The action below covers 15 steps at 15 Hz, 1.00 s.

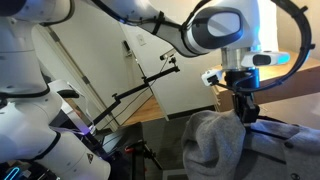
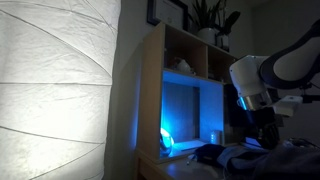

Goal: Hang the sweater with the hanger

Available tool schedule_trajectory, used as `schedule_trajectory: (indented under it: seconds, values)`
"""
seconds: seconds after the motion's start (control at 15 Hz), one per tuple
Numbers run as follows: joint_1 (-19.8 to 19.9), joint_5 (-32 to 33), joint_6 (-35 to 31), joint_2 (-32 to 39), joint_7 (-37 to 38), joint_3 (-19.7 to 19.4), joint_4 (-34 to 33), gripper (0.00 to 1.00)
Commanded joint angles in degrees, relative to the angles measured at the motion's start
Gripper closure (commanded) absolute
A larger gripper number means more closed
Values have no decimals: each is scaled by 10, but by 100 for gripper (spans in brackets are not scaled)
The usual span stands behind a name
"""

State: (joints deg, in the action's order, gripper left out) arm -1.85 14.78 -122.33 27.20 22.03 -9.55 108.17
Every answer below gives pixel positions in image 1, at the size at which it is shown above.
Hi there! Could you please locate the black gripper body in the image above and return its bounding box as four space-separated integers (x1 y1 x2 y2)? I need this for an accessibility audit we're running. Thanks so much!
224 68 261 111

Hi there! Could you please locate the gray knit sweater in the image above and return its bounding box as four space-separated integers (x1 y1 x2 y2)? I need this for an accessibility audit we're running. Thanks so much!
181 109 320 180

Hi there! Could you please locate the wooden dresser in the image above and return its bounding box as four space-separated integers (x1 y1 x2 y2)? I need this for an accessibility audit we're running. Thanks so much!
213 49 320 113

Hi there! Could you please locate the white paper lamp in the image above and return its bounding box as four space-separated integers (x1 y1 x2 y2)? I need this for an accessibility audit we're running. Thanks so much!
258 0 279 53

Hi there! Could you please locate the black tripod with red knob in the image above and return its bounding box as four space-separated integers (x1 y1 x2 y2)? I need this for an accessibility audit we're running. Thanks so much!
124 139 164 180

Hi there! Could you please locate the black flat stand base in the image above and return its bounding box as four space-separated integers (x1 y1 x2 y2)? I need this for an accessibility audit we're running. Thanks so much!
94 121 146 159

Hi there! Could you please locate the white door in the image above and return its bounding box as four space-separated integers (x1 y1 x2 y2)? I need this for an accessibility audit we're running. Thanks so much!
33 0 168 129

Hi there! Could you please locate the blue lit controller box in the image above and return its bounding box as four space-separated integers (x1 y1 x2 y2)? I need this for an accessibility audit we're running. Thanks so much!
0 163 31 180

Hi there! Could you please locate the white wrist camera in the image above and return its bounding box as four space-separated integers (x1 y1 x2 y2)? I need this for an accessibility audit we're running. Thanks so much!
201 68 224 88

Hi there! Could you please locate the black robot cable loom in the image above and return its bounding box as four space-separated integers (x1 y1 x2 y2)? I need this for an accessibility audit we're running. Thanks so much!
89 0 316 94

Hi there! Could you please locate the gray stereo camera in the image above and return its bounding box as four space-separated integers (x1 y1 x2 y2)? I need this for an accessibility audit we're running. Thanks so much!
159 49 178 62

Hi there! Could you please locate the white light switch plate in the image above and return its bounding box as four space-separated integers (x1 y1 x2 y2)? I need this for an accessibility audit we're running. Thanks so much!
136 33 148 47

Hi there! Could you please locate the black camera boom stand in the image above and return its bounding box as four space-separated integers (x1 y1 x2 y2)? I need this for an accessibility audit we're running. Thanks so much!
89 56 181 129

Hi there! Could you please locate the metal door handle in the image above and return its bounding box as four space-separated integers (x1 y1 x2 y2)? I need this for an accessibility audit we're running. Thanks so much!
121 40 133 58

